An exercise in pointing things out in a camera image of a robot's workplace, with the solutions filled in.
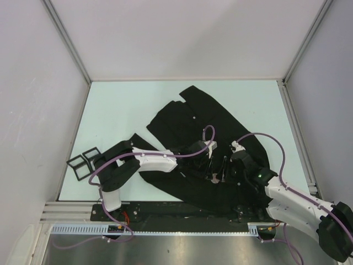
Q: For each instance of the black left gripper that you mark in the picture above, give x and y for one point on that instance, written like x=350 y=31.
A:
x=207 y=169

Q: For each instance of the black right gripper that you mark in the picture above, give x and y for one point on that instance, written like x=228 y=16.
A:
x=225 y=169

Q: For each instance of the black button-up shirt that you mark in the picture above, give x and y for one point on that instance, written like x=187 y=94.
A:
x=198 y=116

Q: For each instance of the pink red round brooch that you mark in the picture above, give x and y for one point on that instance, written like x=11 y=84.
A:
x=214 y=179

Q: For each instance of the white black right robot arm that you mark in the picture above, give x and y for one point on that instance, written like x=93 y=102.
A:
x=260 y=189

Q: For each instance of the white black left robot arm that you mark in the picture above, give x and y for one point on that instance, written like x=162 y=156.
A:
x=118 y=164

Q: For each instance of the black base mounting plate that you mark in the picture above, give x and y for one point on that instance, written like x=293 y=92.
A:
x=137 y=211

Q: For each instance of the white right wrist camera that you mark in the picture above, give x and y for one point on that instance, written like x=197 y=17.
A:
x=236 y=147

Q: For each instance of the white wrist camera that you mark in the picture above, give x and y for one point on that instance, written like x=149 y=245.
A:
x=236 y=147
x=211 y=145

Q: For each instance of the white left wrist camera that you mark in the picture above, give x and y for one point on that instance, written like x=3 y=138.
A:
x=211 y=145

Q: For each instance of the black square frame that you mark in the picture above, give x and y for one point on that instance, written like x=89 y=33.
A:
x=80 y=167
x=91 y=154

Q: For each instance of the white slotted cable duct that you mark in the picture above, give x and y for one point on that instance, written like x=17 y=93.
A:
x=117 y=230

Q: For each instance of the aluminium frame rail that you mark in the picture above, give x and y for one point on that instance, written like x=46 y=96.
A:
x=67 y=212

